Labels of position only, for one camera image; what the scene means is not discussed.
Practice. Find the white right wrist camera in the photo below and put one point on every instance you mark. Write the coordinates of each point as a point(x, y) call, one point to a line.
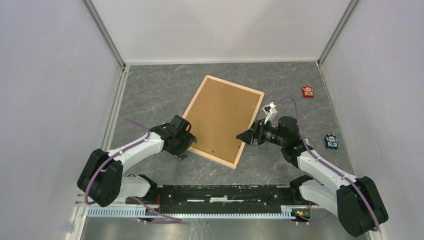
point(270, 112)

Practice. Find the aluminium corner post right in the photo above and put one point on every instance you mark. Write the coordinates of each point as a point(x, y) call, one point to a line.
point(337, 31)

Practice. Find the aluminium corner post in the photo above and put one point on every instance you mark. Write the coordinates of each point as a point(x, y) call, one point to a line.
point(337, 31)
point(101, 27)

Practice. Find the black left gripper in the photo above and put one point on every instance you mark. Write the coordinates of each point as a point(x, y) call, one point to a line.
point(179, 153)

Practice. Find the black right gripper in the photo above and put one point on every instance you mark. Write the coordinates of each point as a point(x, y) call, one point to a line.
point(259, 127)

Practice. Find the red monster toy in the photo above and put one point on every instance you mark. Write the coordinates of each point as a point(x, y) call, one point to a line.
point(308, 91)

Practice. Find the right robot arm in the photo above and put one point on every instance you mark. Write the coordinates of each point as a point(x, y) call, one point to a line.
point(355, 201)

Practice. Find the aluminium corner post left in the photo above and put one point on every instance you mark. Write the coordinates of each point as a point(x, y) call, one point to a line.
point(101, 27)

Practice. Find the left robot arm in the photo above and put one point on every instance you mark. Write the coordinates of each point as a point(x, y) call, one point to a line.
point(102, 179)

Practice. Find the blue black monster toy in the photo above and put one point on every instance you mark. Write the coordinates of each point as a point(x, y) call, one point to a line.
point(331, 141)

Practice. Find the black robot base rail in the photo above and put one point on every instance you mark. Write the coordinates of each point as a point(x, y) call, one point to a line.
point(211, 202)

